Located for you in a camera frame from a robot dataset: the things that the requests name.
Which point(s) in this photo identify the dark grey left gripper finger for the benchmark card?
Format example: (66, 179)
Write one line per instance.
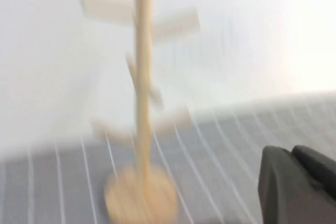
(286, 197)

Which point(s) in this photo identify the wooden branched headphone stand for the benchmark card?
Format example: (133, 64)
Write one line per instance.
(143, 77)

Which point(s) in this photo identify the grey white-checked tablecloth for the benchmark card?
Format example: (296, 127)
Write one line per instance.
(223, 169)

